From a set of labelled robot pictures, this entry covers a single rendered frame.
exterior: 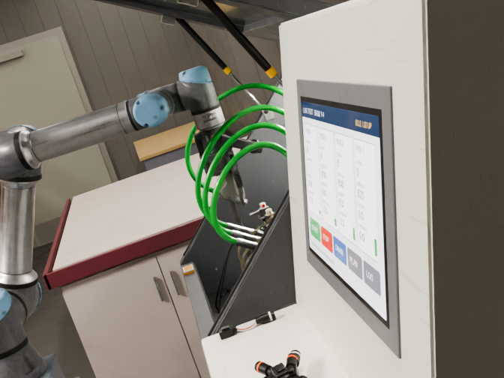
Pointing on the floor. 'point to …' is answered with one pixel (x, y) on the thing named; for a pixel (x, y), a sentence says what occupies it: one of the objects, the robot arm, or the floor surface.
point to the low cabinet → (132, 273)
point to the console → (416, 178)
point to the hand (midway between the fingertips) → (243, 197)
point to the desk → (165, 147)
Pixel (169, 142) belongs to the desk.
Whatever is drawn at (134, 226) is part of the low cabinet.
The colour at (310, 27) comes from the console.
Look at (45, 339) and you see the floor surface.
